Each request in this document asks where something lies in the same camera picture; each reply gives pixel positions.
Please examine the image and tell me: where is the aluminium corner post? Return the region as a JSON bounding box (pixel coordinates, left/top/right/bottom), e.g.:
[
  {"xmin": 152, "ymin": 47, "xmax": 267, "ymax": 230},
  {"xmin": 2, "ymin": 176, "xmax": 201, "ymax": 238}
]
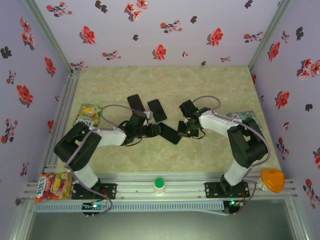
[
  {"xmin": 247, "ymin": 0, "xmax": 293, "ymax": 72},
  {"xmin": 23, "ymin": 0, "xmax": 76, "ymax": 73}
]

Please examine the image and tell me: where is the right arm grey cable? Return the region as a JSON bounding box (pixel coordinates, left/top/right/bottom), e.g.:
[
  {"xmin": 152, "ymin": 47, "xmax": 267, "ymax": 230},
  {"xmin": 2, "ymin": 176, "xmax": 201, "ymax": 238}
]
[{"xmin": 192, "ymin": 95, "xmax": 272, "ymax": 216}]

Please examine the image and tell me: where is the yellow Fox's candy bag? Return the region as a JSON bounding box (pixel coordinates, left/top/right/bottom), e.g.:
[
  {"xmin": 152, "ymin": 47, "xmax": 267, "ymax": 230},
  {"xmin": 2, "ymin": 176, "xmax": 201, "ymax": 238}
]
[{"xmin": 73, "ymin": 104, "xmax": 103, "ymax": 127}]

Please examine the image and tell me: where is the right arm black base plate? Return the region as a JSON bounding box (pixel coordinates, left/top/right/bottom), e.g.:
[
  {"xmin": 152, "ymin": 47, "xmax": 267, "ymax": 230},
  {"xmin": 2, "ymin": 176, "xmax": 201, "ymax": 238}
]
[{"xmin": 204, "ymin": 181, "xmax": 251, "ymax": 200}]

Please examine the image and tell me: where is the left arm grey cable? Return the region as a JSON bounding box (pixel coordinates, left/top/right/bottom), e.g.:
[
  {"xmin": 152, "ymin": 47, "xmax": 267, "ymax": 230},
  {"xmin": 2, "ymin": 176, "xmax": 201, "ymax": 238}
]
[{"xmin": 64, "ymin": 104, "xmax": 114, "ymax": 216}]

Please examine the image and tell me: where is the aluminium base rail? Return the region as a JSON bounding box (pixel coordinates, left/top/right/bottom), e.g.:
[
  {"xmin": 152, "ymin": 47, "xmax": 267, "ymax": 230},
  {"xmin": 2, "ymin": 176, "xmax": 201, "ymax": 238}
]
[{"xmin": 23, "ymin": 172, "xmax": 300, "ymax": 201}]

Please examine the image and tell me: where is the teal Fox's candy bag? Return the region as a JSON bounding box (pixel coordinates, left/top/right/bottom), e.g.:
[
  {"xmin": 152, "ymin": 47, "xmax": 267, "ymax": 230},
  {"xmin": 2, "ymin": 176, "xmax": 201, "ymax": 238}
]
[{"xmin": 226, "ymin": 110, "xmax": 263, "ymax": 132}]

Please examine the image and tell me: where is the red Fox's candy bag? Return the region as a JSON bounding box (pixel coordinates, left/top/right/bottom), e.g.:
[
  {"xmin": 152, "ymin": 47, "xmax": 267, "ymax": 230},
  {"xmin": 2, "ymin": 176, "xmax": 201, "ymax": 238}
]
[{"xmin": 34, "ymin": 172, "xmax": 74, "ymax": 203}]

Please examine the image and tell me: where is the aluminium side rail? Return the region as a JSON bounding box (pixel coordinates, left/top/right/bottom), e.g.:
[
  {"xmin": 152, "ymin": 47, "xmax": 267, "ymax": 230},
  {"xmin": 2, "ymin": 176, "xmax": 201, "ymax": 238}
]
[{"xmin": 44, "ymin": 68, "xmax": 81, "ymax": 173}]

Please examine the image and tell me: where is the aluminium frame bar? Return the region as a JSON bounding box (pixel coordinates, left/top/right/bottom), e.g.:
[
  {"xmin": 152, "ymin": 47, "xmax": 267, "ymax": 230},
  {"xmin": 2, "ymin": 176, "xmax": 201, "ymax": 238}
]
[
  {"xmin": 284, "ymin": 198, "xmax": 312, "ymax": 240},
  {"xmin": 7, "ymin": 199, "xmax": 37, "ymax": 240}
]

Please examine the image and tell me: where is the white slotted cable duct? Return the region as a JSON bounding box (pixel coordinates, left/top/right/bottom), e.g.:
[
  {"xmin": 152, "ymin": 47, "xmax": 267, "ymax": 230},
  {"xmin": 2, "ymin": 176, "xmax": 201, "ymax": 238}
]
[{"xmin": 34, "ymin": 201, "xmax": 225, "ymax": 213}]

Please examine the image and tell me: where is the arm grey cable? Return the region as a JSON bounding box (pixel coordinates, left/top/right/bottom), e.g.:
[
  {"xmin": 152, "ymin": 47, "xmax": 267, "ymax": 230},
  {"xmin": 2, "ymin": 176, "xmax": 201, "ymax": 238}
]
[
  {"xmin": 64, "ymin": 104, "xmax": 114, "ymax": 216},
  {"xmin": 192, "ymin": 95, "xmax": 272, "ymax": 216}
]

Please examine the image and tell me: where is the light blue phone case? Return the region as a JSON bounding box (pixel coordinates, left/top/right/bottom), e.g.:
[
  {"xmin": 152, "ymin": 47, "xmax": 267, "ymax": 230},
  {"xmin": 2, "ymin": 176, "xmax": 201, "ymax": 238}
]
[
  {"xmin": 158, "ymin": 121, "xmax": 183, "ymax": 146},
  {"xmin": 146, "ymin": 98, "xmax": 168, "ymax": 124}
]

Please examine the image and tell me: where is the pink phone case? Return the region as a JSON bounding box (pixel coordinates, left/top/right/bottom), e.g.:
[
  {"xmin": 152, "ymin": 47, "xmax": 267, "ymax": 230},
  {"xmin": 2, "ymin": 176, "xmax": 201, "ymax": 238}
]
[{"xmin": 126, "ymin": 93, "xmax": 146, "ymax": 113}]

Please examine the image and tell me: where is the white bottle green lid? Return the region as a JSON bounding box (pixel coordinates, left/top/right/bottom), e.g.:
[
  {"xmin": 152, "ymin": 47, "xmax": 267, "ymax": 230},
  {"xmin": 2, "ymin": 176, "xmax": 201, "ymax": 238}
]
[{"xmin": 153, "ymin": 177, "xmax": 166, "ymax": 195}]

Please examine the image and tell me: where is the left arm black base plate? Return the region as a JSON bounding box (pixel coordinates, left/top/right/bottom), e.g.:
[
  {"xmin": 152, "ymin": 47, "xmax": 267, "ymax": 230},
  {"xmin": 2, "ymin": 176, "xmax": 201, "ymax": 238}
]
[{"xmin": 71, "ymin": 183, "xmax": 118, "ymax": 200}]

